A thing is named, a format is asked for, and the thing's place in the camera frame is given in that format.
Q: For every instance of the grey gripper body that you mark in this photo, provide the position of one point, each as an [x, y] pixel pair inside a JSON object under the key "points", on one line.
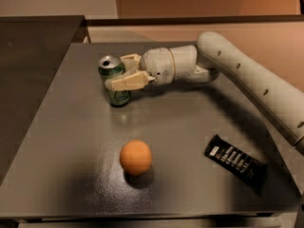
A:
{"points": [[157, 65]]}

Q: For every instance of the black snack bar wrapper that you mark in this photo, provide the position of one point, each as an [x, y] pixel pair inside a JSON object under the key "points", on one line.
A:
{"points": [[244, 166]]}

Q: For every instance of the green soda can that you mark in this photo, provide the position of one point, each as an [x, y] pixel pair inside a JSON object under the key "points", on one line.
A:
{"points": [[111, 68]]}

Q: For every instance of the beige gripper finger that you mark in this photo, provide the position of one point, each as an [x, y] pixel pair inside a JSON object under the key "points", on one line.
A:
{"points": [[135, 81], [131, 63]]}

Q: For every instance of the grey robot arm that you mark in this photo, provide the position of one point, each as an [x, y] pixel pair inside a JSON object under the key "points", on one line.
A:
{"points": [[280, 103]]}

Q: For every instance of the orange fruit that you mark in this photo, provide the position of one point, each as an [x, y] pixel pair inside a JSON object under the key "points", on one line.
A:
{"points": [[135, 158]]}

